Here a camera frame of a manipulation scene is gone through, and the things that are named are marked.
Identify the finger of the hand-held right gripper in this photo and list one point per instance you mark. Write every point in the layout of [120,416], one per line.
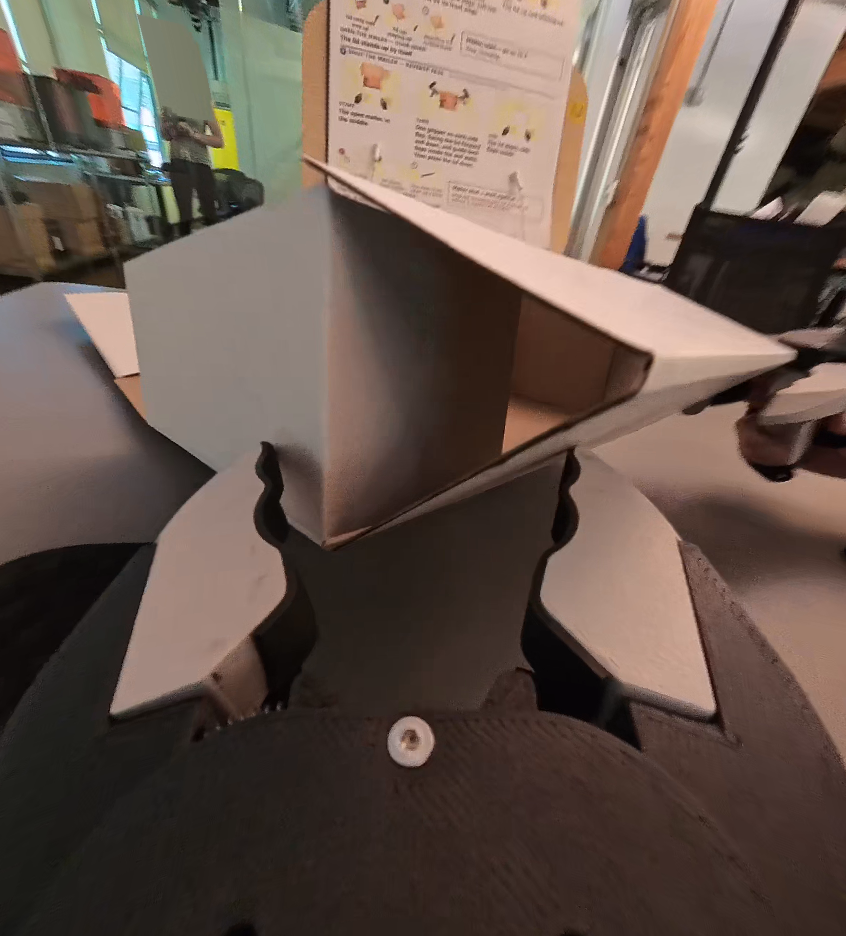
[825,398]
[840,347]

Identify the black pole stand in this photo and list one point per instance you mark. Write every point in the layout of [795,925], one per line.
[755,102]

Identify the black mesh chair back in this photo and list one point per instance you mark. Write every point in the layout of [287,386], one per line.
[752,270]

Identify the white and brown cardboard box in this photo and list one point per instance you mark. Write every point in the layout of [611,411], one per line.
[247,329]

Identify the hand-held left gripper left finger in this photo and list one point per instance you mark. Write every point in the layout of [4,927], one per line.
[203,607]

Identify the yellow panel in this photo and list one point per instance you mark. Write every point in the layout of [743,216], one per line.
[227,142]

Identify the labelled cardboard piece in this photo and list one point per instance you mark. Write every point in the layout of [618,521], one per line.
[430,110]

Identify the metal shelf rack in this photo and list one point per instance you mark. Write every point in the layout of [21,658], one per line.
[86,168]

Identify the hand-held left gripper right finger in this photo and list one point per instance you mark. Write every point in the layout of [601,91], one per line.
[620,599]

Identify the wooden pillar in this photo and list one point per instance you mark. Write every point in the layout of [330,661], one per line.
[649,131]

